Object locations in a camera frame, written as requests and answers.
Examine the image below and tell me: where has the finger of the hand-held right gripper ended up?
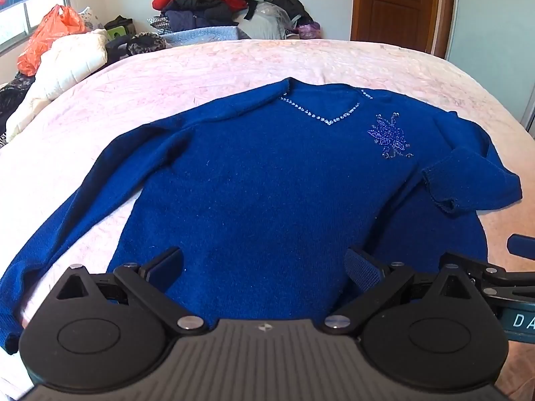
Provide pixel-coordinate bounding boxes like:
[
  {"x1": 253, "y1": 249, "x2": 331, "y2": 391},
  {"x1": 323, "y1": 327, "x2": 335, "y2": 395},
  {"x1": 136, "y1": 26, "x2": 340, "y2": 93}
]
[
  {"x1": 507, "y1": 234, "x2": 535, "y2": 256},
  {"x1": 439, "y1": 252, "x2": 535, "y2": 291}
]

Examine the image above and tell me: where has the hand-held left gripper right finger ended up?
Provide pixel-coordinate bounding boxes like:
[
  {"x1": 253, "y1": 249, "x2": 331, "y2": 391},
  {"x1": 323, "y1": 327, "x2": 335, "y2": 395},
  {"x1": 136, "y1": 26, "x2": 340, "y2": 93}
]
[{"x1": 324, "y1": 247, "x2": 475, "y2": 336}]

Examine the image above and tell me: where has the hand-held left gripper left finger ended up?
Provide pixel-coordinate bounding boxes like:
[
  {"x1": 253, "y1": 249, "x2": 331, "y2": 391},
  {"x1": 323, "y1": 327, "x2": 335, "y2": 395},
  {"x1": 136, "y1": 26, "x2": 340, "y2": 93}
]
[{"x1": 56, "y1": 246, "x2": 207, "y2": 336}]

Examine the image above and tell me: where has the blue knitted sweater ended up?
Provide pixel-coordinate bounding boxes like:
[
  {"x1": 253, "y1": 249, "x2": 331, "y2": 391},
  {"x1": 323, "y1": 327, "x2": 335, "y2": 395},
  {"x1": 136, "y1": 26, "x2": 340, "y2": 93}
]
[{"x1": 0, "y1": 77, "x2": 523, "y2": 357}]

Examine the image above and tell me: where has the pink blanket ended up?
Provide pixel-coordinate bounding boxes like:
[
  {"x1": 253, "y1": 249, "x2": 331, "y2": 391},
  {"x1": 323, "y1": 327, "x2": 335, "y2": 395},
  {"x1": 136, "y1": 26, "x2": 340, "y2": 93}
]
[{"x1": 0, "y1": 38, "x2": 535, "y2": 401}]

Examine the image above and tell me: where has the glass wardrobe sliding door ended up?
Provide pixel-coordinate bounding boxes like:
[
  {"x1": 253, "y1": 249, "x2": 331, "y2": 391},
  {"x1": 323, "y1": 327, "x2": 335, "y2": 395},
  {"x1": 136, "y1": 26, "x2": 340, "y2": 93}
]
[{"x1": 445, "y1": 0, "x2": 535, "y2": 136}]

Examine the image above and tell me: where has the leopard print cloth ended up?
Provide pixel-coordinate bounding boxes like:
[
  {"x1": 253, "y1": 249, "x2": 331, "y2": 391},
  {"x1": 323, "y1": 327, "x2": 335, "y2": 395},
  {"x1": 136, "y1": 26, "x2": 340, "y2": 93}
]
[{"x1": 125, "y1": 32, "x2": 168, "y2": 56}]

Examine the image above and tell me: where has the white quilted jacket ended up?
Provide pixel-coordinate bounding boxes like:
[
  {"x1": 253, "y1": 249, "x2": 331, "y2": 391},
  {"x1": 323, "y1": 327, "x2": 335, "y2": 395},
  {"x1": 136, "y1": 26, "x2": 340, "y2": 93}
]
[{"x1": 6, "y1": 29, "x2": 110, "y2": 143}]

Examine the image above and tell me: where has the light blue knitted cloth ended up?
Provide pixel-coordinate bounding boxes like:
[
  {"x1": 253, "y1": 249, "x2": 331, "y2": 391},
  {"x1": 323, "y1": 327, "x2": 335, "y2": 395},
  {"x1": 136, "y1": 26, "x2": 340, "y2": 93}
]
[{"x1": 163, "y1": 25, "x2": 251, "y2": 48}]

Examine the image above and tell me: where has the checked cloth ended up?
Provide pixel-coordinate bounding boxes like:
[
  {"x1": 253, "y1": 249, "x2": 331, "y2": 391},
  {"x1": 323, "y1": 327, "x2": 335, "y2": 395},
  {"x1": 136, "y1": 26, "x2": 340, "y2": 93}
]
[{"x1": 147, "y1": 16, "x2": 173, "y2": 36}]

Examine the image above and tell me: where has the green and black bag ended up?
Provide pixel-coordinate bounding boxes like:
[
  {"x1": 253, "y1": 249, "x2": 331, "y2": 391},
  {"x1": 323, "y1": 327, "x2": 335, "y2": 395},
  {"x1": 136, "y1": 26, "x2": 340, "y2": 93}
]
[{"x1": 104, "y1": 16, "x2": 134, "y2": 43}]

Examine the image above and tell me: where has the purple bag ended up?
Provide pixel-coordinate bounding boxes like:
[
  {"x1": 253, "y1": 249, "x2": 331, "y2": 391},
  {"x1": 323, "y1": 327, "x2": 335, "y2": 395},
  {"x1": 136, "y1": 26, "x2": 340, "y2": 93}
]
[{"x1": 296, "y1": 22, "x2": 322, "y2": 41}]

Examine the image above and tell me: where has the navy garment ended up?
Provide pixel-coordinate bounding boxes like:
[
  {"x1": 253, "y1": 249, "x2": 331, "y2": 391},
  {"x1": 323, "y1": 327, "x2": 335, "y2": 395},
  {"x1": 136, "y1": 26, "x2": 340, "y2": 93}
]
[{"x1": 161, "y1": 0, "x2": 241, "y2": 31}]

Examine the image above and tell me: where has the white floral cloth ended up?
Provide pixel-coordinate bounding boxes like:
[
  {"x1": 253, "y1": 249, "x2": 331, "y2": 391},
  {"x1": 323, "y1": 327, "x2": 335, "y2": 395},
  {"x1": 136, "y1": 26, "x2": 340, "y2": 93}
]
[{"x1": 77, "y1": 7, "x2": 105, "y2": 34}]

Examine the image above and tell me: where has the orange plastic bag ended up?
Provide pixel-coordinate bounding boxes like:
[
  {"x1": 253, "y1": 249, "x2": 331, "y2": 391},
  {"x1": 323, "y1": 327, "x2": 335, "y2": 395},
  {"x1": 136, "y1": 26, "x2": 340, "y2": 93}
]
[{"x1": 17, "y1": 5, "x2": 86, "y2": 77}]

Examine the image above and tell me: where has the brown wooden door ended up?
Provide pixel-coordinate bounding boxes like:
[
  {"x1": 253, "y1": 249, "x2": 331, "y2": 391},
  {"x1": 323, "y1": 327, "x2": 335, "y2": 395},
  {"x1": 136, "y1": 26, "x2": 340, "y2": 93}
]
[{"x1": 350, "y1": 0, "x2": 456, "y2": 58}]

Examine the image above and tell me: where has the clear plastic bag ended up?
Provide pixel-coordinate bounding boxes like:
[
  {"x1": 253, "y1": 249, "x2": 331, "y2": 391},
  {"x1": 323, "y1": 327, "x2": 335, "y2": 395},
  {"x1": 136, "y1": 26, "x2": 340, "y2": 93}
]
[{"x1": 253, "y1": 2, "x2": 293, "y2": 32}]

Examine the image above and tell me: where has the window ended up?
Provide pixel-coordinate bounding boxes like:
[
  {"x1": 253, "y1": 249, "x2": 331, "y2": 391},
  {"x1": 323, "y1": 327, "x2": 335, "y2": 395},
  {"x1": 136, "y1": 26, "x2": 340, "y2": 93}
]
[{"x1": 0, "y1": 0, "x2": 71, "y2": 53}]

